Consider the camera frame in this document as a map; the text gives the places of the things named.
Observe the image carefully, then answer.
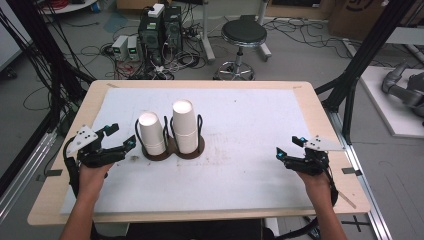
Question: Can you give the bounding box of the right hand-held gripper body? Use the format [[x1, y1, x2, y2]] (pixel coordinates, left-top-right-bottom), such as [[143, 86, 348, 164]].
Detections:
[[283, 134, 345, 177]]

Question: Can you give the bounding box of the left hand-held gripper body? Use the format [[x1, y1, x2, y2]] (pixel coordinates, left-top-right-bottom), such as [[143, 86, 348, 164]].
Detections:
[[65, 124, 130, 169]]

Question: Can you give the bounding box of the white paper cup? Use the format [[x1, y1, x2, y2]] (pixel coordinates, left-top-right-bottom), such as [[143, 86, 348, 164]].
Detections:
[[137, 111, 167, 156]]

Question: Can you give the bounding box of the dark wire cup holder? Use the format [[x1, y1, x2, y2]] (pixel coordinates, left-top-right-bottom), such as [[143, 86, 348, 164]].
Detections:
[[134, 114, 206, 162]]

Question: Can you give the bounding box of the person's right hand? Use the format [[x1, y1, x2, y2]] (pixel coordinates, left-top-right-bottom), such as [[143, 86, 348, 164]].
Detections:
[[294, 168, 334, 205]]

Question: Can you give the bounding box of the person's left hand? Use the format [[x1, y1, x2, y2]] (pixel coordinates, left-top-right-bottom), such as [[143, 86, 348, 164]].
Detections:
[[77, 161, 114, 200]]

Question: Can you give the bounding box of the light wooden table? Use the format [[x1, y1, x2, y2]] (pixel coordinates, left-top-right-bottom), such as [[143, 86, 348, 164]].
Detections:
[[27, 79, 372, 227]]

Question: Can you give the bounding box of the thin wooden stick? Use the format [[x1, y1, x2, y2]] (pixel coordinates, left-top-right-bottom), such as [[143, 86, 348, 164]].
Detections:
[[337, 190, 357, 210]]

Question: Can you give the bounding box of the tall stack of paper cups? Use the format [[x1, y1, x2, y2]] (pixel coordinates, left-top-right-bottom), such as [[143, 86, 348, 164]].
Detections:
[[171, 98, 200, 155]]

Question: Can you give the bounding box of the grey power supply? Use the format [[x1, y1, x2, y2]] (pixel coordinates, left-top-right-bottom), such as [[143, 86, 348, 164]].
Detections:
[[127, 35, 141, 62], [111, 34, 130, 62]]

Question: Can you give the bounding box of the white floor board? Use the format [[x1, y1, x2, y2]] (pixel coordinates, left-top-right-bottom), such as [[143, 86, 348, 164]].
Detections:
[[359, 65, 424, 139]]

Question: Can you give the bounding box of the white metal stand leg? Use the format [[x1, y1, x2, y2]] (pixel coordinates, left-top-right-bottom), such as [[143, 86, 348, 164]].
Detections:
[[255, 0, 273, 63], [199, 0, 217, 65]]

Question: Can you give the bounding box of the black computer tower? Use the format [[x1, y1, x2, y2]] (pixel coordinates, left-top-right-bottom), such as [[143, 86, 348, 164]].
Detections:
[[137, 9, 166, 66], [163, 5, 184, 54]]

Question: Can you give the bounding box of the black round stool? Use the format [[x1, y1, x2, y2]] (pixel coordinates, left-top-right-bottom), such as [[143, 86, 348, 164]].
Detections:
[[213, 18, 269, 81]]

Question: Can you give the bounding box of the white box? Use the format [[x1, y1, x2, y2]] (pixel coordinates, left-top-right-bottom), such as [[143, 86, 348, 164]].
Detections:
[[147, 3, 166, 19]]

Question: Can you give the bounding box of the round white table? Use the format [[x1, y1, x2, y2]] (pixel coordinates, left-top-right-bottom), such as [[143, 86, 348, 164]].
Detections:
[[39, 0, 98, 15]]

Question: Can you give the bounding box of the cardboard box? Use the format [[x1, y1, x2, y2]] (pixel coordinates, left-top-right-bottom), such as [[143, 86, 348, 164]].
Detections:
[[328, 0, 424, 42]]

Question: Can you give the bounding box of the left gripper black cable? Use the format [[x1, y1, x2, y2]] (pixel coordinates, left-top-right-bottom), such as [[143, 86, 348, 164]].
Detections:
[[62, 136, 82, 198]]

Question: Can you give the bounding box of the aluminium rail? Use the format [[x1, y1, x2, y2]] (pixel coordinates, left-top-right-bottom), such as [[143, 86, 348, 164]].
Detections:
[[0, 131, 58, 222], [328, 109, 394, 240]]

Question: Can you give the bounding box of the tangle of floor cables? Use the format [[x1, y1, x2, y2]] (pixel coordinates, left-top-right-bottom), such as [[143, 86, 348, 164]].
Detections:
[[78, 19, 208, 81]]

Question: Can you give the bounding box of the black cable bundle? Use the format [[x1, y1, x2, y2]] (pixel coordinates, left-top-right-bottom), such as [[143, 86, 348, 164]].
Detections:
[[0, 0, 96, 132]]

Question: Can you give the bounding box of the black frame post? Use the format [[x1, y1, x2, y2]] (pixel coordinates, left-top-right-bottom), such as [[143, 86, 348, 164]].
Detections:
[[314, 0, 418, 145]]

